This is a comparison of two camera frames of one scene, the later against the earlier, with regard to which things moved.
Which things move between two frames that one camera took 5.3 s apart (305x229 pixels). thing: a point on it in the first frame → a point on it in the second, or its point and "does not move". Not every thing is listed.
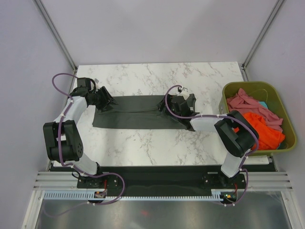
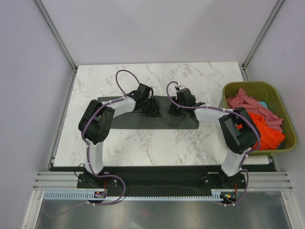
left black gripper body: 100,99 → 149,107
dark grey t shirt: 133,112 does not move
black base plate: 164,178 does not move
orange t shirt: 269,138 does not move
